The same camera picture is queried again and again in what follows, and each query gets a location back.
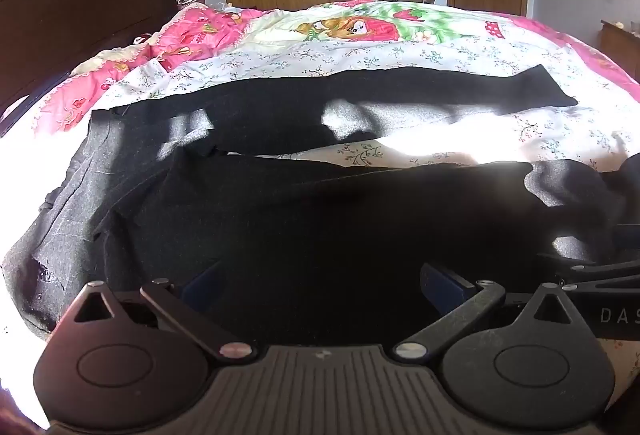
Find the white floral bed sheet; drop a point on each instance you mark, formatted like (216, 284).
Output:
(400, 55)

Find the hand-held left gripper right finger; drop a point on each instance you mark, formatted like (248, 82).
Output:
(442, 286)

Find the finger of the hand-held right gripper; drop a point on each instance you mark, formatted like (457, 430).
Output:
(607, 270)

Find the white crumpled cloth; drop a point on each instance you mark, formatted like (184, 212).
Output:
(192, 0)

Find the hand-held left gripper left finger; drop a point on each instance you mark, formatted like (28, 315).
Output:
(201, 287)

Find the black pants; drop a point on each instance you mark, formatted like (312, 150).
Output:
(300, 225)

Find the pink cartoon quilt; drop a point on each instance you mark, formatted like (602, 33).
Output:
(200, 30)

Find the dark wooden headboard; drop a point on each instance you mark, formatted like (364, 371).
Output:
(75, 5)

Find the wooden nightstand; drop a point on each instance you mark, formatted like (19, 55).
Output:
(622, 50)

